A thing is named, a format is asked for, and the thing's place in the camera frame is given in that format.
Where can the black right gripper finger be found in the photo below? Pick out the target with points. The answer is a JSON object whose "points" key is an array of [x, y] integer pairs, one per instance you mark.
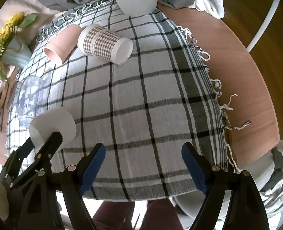
{"points": [[42, 159]]}

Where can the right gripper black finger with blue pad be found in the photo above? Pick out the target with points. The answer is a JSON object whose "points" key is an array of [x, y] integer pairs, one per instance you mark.
{"points": [[75, 181], [209, 179]]}

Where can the white plastic cup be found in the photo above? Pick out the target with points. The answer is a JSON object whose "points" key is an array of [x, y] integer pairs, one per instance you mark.
{"points": [[54, 120]]}

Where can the clear plastic cup blue print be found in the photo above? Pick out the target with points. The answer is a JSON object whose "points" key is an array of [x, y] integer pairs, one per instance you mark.
{"points": [[27, 99]]}

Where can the pink plastic cup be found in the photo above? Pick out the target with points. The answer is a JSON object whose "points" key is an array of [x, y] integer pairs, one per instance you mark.
{"points": [[60, 46]]}

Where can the brown checkered paper cup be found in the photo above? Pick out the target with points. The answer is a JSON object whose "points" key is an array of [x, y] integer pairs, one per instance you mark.
{"points": [[102, 43]]}

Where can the light blue ribbed vase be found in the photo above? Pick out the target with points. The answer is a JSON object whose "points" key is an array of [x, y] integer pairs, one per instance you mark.
{"points": [[17, 53]]}

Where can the checkered grey white tablecloth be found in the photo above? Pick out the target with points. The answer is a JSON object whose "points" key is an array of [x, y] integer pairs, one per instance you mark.
{"points": [[143, 111]]}

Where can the sunflower bouquet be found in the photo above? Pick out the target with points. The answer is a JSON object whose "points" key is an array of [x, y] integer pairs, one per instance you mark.
{"points": [[17, 21]]}

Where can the pink curtain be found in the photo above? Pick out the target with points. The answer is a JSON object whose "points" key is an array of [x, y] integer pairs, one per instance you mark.
{"points": [[44, 17]]}

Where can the white curved pole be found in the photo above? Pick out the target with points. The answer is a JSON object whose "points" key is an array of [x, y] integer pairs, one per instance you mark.
{"points": [[264, 25]]}

